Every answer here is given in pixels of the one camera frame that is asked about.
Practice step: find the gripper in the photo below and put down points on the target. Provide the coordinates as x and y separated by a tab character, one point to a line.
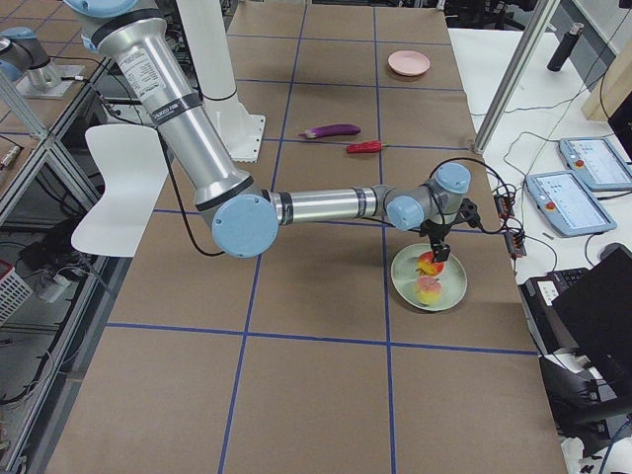
436	233

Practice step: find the red apple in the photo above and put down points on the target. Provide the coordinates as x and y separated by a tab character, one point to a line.
426	266

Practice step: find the peach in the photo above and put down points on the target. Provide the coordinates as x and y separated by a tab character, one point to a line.
427	290

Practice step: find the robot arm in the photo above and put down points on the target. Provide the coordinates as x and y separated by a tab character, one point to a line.
243	219

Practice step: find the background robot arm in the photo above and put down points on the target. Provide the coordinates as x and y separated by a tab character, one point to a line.
21	51

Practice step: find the green plate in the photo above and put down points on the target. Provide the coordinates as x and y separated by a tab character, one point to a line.
404	274

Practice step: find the red chili pepper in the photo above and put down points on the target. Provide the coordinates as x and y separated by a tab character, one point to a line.
368	147

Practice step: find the near teach pendant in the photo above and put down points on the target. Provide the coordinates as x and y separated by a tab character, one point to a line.
568	204

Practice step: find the teach pendant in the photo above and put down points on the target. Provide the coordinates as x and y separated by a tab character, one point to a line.
568	204
597	163

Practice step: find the black laptop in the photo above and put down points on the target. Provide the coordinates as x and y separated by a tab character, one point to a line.
587	310

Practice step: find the purple eggplant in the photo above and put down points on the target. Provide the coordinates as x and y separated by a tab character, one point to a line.
336	129

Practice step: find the brown paper table cover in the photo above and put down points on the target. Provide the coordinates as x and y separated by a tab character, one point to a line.
306	360

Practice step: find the far teach pendant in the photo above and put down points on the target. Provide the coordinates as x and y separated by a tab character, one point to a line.
597	163

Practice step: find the pink plate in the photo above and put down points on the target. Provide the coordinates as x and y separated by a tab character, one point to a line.
409	63

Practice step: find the black bottle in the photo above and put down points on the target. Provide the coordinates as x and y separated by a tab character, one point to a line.
565	47

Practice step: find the white chair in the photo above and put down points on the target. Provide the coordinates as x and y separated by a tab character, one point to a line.
131	161

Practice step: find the white basket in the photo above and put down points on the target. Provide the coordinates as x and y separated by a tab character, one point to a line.
14	291

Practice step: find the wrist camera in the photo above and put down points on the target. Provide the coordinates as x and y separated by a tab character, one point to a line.
469	213

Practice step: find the aluminium frame post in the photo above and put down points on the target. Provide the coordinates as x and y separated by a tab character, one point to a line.
522	54

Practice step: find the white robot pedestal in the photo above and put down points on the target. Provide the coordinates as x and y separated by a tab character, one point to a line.
240	132

